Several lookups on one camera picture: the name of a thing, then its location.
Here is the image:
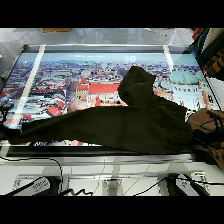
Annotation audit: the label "dark green trousers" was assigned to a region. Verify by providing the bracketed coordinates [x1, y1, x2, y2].
[8, 65, 195, 155]

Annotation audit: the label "heap of clothes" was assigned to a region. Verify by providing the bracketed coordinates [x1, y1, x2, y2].
[191, 27, 224, 82]

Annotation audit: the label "brown garment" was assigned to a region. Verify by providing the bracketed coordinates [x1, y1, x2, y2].
[185, 108, 224, 172]

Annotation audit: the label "silver frame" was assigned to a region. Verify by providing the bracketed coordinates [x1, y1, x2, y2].
[0, 153, 224, 197]

